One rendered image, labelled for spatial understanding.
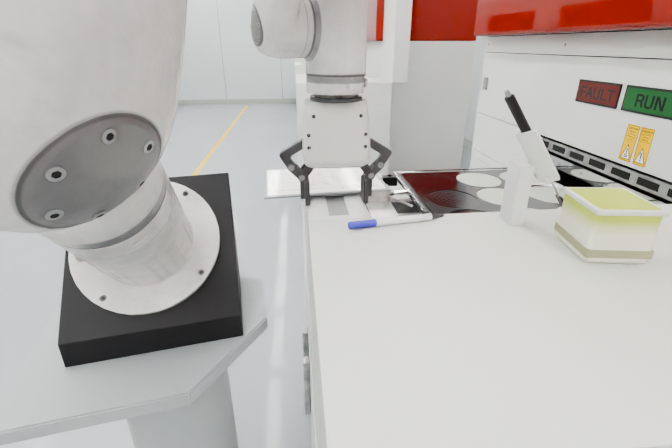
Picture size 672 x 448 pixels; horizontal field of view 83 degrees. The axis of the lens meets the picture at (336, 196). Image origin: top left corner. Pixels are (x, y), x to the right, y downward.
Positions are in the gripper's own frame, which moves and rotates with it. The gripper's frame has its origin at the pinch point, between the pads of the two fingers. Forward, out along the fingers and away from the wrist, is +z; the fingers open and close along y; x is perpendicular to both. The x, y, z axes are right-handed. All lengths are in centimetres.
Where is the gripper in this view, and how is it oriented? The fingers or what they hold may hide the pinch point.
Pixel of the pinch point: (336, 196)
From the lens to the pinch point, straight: 60.3
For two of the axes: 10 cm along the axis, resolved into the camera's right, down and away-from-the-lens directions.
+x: 1.1, 3.7, -9.2
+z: 0.0, 9.3, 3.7
